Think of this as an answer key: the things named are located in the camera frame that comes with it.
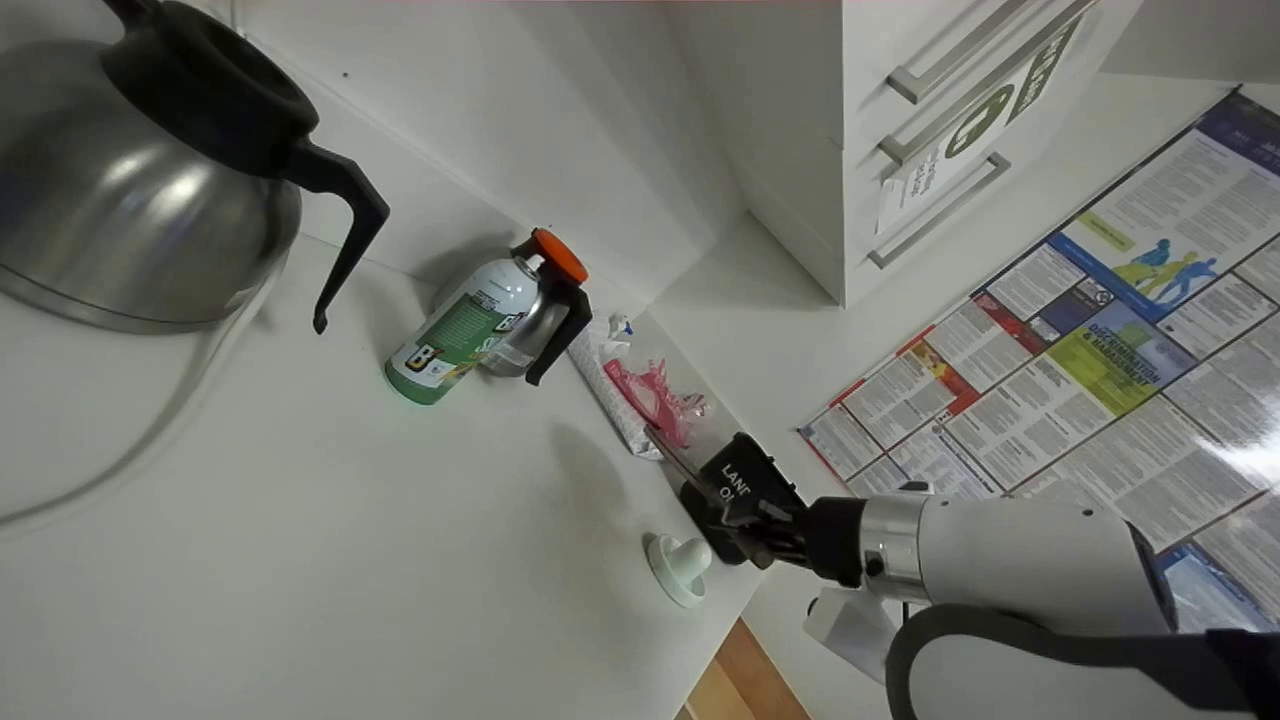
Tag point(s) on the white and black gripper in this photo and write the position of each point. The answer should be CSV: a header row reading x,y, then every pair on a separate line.
x,y
745,510

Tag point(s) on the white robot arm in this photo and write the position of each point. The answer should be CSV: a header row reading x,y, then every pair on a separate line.
x,y
1022,608

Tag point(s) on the open wooden drawer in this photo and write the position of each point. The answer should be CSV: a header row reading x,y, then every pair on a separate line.
x,y
742,687

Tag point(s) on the white round knob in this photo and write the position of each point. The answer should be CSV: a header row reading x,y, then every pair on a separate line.
x,y
678,567

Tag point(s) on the clear box pink packets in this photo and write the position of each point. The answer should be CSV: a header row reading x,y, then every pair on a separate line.
x,y
650,395

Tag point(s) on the green white spray can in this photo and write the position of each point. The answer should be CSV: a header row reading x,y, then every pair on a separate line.
x,y
472,316

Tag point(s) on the stay safe sign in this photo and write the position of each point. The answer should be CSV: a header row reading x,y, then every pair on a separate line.
x,y
974,109

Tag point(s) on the large steel coffee pot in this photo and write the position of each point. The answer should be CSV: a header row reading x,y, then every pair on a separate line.
x,y
155,182

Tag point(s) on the white wall cabinet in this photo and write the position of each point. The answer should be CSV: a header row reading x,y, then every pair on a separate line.
x,y
863,131

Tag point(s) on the colourful wall poster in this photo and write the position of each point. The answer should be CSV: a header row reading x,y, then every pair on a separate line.
x,y
1130,356

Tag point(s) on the steel cabinet handle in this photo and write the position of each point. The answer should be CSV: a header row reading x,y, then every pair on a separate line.
x,y
952,46
939,208

